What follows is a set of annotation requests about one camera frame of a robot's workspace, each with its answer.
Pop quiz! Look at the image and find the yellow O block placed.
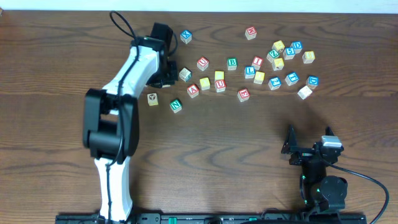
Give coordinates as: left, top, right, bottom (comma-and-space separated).
200, 77, 211, 91

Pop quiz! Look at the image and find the green B block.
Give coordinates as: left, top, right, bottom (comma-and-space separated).
227, 57, 238, 70

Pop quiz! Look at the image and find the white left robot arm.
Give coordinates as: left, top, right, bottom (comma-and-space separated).
83, 36, 177, 223

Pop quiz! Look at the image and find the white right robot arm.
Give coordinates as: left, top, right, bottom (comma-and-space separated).
281, 125, 348, 213

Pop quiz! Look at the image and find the white picture block teal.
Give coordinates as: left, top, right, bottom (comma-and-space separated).
178, 67, 192, 82

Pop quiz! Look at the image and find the soccer ball block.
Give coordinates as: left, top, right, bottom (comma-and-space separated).
147, 93, 159, 106

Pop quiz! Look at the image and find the red A block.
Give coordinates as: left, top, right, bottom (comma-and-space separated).
187, 84, 199, 98

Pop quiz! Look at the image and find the green N block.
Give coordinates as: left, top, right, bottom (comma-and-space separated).
170, 99, 182, 113

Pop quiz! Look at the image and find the red U block upper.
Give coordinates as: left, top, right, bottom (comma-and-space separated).
197, 57, 209, 71

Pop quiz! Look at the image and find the red u block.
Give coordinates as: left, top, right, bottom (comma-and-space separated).
215, 80, 226, 93
197, 57, 209, 71

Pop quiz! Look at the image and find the blue X block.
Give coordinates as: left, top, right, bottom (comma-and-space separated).
180, 30, 192, 44

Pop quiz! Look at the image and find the plain white block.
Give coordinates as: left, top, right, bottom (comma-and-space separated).
297, 86, 313, 100

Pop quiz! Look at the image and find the blue D block lower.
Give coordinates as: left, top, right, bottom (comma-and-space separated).
306, 76, 319, 90

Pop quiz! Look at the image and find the blue d block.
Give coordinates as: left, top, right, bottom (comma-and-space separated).
306, 76, 319, 90
290, 41, 303, 54

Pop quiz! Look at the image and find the red U block lower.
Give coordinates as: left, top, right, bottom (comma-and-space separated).
215, 80, 226, 93

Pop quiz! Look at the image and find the blue T block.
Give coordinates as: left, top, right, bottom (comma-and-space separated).
285, 72, 300, 86

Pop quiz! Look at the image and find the blue 2 block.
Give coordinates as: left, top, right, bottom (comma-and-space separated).
268, 77, 282, 90

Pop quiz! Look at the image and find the yellow 8 block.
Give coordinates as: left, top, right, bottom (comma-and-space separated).
302, 51, 315, 64

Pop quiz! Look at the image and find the blue L block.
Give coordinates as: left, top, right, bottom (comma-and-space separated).
244, 66, 256, 79

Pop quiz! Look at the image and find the yellow block under Z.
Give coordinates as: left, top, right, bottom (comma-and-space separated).
272, 58, 284, 71

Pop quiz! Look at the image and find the blue 5 block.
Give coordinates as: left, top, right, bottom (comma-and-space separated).
283, 47, 295, 60

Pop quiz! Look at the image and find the blue D block upper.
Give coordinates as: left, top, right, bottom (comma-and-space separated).
290, 41, 303, 54

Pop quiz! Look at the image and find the red I block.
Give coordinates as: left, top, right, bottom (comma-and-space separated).
252, 56, 264, 70

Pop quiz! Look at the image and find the green Z block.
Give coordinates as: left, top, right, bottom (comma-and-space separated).
266, 49, 280, 63

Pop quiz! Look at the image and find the red E block top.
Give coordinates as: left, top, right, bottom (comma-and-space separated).
245, 26, 257, 40

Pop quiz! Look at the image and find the yellow block top right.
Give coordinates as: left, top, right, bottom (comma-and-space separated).
272, 40, 285, 53

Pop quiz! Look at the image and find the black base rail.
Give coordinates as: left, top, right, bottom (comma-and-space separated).
55, 212, 368, 224

